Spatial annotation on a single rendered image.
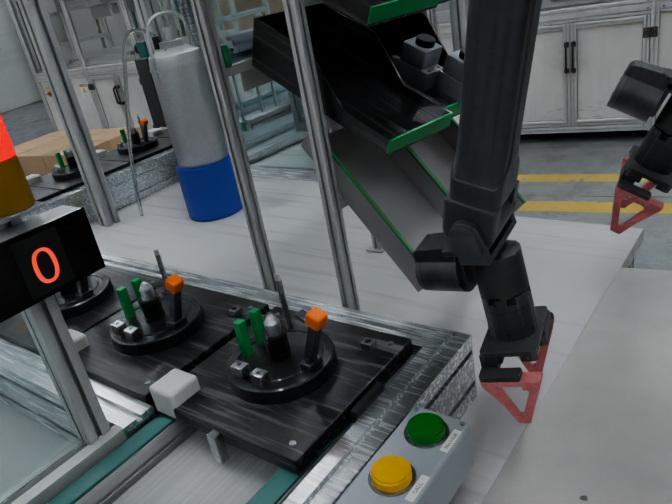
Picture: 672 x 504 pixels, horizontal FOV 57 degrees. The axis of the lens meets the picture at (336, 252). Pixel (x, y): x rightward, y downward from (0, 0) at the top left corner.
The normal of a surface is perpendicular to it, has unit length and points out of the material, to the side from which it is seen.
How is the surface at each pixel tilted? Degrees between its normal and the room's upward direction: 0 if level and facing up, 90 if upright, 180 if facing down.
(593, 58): 90
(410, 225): 45
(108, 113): 90
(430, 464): 0
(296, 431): 0
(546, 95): 90
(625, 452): 0
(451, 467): 90
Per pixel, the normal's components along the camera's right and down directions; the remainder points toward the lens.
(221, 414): -0.18, -0.89
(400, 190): 0.36, -0.49
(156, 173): 0.79, 0.13
